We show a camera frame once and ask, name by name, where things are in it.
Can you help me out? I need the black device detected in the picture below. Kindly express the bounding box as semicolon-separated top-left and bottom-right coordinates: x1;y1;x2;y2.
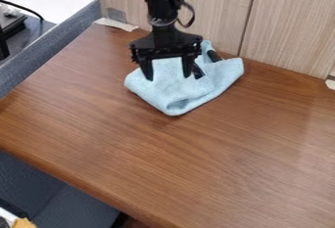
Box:
0;3;29;60

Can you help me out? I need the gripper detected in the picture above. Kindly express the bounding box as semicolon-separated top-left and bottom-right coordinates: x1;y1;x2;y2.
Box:
127;22;205;82

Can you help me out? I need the light blue cloth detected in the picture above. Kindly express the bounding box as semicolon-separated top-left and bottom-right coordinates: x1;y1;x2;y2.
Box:
122;39;247;116

